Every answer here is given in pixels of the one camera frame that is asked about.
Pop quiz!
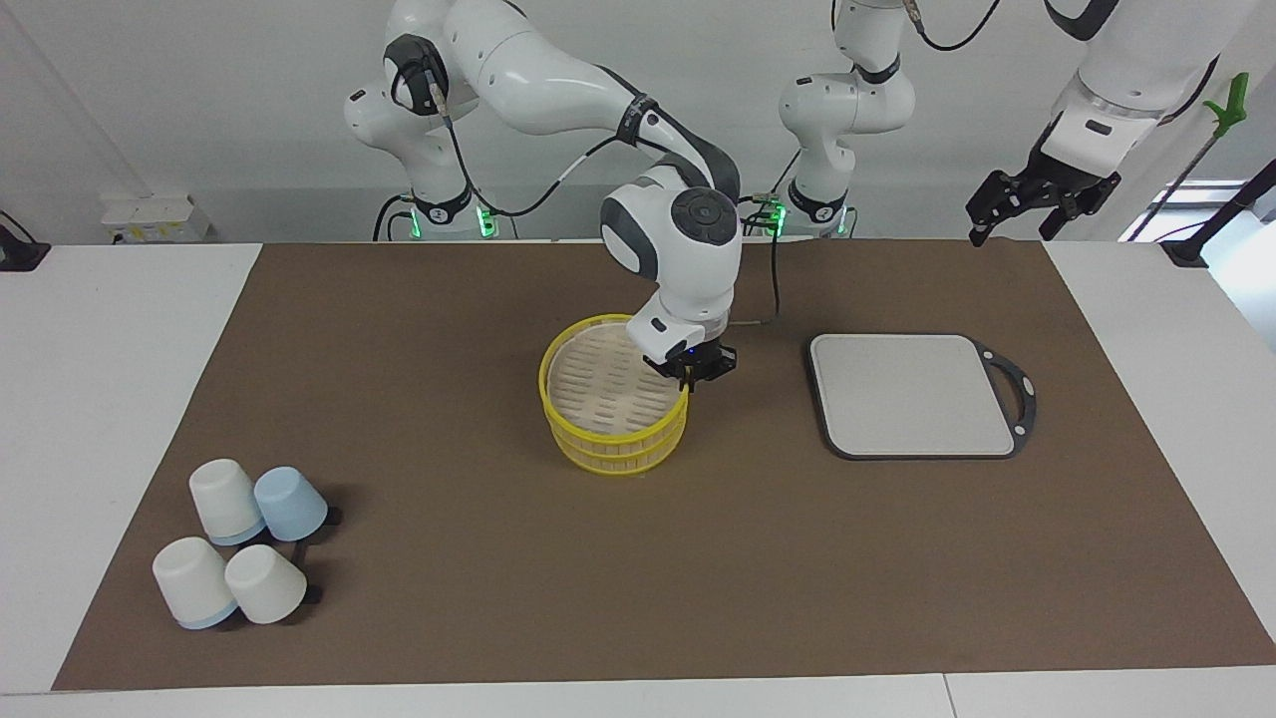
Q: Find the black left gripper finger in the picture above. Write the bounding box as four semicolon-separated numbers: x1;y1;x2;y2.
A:
1040;193;1079;241
966;197;1004;247

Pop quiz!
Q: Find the yellow steamer tier white liner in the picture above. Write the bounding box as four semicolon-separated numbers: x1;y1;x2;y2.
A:
538;313;690;447

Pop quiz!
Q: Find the yellow slatted steamer basket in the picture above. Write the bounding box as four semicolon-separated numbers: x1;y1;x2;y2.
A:
545;397;690;478

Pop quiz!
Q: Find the black stand bar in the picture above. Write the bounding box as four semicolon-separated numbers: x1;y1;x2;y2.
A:
1160;158;1276;269

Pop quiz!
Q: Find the brown table mat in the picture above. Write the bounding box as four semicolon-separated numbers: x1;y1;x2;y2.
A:
52;237;1276;692

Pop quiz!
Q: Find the grey cutting board dark rim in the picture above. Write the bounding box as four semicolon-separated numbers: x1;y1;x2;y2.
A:
804;332;1039;462

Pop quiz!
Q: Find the green tipped thin rod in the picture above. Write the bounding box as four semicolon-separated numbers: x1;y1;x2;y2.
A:
1125;71;1251;244

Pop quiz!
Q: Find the light blue plastic cup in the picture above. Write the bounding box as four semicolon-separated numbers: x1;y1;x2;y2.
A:
253;466;329;542

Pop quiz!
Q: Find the black cup rack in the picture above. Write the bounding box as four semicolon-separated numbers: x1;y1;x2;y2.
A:
214;507;344;631

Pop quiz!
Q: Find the white plastic cup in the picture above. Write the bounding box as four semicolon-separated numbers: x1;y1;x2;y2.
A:
188;458;267;547
152;536;240;631
224;543;308;626

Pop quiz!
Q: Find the white power strip box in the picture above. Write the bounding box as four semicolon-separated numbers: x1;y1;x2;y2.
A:
99;193;212;244

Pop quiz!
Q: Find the black table clamp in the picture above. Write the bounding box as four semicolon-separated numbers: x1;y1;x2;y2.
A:
0;210;52;273

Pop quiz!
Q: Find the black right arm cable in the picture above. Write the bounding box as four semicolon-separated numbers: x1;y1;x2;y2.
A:
372;84;785;330

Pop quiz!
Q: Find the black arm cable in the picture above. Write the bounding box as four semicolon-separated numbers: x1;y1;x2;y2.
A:
740;0;1006;205
372;84;785;330

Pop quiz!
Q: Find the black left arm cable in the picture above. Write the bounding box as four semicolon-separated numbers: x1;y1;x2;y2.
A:
740;0;1006;205

